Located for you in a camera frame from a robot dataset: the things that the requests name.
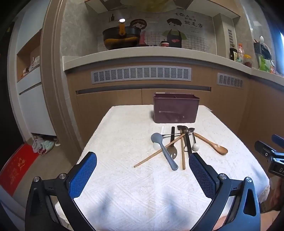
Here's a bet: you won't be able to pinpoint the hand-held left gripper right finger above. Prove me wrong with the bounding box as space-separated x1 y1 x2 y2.
189 152 261 231

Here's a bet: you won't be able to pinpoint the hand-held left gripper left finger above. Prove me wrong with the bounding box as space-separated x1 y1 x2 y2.
25 152 98 231

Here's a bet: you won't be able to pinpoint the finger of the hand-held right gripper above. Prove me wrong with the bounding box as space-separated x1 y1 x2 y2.
254 140 278 159
272 134 284 146

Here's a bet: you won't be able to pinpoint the white knob metal utensil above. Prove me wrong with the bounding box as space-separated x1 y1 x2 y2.
192 133 200 151

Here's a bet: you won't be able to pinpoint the wooden spoon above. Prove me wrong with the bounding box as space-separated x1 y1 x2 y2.
193 133 228 155

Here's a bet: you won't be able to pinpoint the slotted spoon with black handle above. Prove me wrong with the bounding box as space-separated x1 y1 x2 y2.
166 127 178 159

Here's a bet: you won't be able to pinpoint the white ceramic spoon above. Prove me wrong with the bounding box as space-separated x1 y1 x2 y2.
153 126 165 150

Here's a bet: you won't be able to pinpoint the grey plastic spoon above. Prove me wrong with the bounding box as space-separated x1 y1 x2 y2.
151 133 179 171

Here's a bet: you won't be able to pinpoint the maroon plastic utensil holder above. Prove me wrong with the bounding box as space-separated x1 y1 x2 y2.
152 93 200 124

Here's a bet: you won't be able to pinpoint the pile of slippers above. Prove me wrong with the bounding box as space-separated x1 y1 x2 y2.
32 137 55 156

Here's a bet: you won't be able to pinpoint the white textured tablecloth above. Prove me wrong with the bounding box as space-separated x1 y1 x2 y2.
54 105 270 231

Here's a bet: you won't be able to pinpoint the red door mat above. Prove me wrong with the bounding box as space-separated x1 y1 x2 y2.
0 143 39 190

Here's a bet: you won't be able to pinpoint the small grey vent grille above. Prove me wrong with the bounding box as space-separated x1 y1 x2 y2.
217 73 244 89

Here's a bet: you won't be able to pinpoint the green bags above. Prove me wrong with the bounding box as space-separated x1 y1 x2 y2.
258 55 277 73

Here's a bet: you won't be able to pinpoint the red filled jar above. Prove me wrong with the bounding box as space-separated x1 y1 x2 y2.
243 54 253 68

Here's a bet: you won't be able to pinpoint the white shelf cabinet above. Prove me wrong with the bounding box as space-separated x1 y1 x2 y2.
17 29 57 137

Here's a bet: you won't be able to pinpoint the black basket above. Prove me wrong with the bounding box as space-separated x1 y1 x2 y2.
253 40 272 58

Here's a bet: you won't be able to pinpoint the long grey vent grille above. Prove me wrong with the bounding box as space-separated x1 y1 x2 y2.
91 66 192 84

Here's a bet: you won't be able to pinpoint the cartoon wall mural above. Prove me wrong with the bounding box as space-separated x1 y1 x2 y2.
98 10 217 55

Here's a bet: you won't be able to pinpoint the black wok with yellow handle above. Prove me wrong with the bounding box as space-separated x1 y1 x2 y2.
102 19 142 50

